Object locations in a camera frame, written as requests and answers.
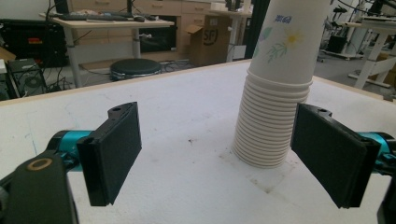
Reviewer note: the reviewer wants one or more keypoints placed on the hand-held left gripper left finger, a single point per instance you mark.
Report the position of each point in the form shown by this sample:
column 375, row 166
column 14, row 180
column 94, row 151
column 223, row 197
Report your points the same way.
column 112, row 155

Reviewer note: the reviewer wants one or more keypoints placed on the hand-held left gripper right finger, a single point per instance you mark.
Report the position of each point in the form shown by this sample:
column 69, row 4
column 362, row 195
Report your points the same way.
column 330, row 155

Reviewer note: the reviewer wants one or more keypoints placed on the stack of paper cups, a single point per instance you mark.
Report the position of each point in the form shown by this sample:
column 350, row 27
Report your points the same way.
column 271, row 124

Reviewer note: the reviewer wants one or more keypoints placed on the white foam mat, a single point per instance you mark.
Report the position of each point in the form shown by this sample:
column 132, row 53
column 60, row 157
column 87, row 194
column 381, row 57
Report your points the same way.
column 193, row 180

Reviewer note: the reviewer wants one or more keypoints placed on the black round stool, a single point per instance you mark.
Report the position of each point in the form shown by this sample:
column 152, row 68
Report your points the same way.
column 135, row 67

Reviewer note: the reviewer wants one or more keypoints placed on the white adjustable table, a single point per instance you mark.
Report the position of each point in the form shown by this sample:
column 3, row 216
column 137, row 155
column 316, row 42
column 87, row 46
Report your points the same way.
column 373, row 53

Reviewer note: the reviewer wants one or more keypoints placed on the black computer tower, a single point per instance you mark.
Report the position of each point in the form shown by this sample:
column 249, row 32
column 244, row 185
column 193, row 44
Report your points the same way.
column 26, row 77

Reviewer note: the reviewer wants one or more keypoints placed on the black keyboard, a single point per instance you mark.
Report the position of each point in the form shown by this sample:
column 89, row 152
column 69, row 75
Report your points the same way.
column 93, row 17

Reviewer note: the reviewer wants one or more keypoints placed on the black equipment case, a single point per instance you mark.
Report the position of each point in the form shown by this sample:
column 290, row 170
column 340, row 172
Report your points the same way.
column 31, row 40

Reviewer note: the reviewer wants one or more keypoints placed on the brown cardboard box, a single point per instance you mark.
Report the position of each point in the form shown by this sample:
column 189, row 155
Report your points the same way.
column 207, row 40

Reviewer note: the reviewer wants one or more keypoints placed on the black metal frame post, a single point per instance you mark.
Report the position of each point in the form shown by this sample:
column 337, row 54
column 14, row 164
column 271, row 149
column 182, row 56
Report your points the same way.
column 257, row 28

